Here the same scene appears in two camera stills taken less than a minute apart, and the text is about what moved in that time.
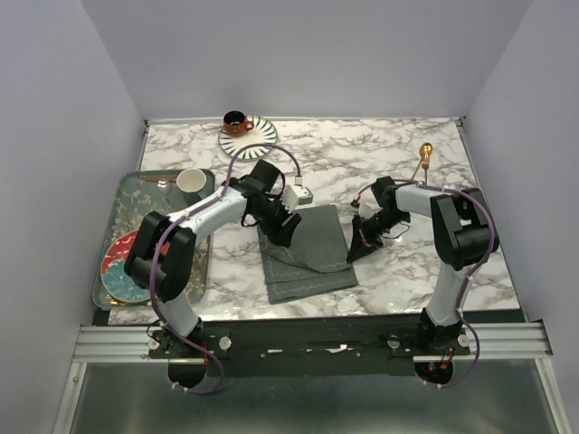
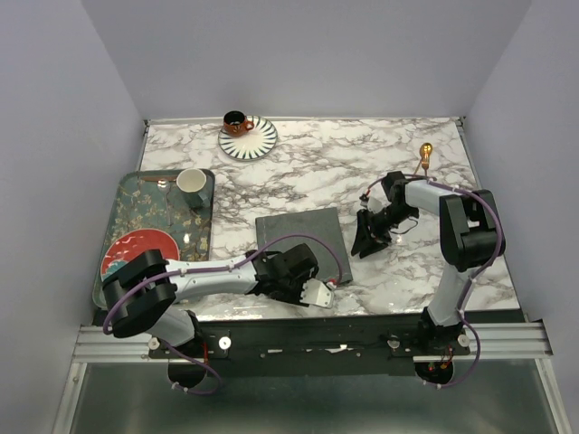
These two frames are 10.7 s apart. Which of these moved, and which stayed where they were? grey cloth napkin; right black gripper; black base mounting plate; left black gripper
Moved: left black gripper
Stayed: right black gripper; black base mounting plate; grey cloth napkin
